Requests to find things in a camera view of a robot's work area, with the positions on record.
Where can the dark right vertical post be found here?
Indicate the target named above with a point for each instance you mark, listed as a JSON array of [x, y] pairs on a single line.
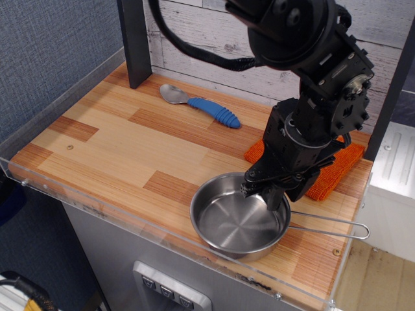
[[396, 86]]

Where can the silver pan with wire handle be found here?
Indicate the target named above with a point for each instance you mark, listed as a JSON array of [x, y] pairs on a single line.
[[239, 227]]

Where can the yellow and black object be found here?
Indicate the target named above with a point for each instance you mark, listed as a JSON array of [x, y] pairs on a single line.
[[19, 293]]

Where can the clear acrylic guard rail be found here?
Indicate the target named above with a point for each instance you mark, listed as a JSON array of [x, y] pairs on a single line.
[[129, 164]]

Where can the spoon with blue handle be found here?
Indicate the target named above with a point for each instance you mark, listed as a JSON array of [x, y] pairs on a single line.
[[175, 95]]

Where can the dark vertical post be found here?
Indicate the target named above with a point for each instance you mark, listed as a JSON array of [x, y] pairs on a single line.
[[135, 41], [396, 86]]

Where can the silver panel with buttons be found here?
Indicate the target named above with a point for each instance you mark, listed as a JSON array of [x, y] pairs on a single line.
[[158, 291]]

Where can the orange knitted rag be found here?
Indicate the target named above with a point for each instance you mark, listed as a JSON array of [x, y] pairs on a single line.
[[331, 175]]

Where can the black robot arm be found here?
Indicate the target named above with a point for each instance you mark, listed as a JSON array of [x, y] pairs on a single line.
[[310, 39]]

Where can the dark left vertical post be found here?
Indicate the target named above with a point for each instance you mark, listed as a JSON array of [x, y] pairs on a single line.
[[135, 41]]

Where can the white aluminium block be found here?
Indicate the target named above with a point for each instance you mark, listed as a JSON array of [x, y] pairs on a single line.
[[388, 205]]

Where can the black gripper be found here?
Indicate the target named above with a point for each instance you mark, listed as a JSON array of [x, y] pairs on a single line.
[[287, 158]]

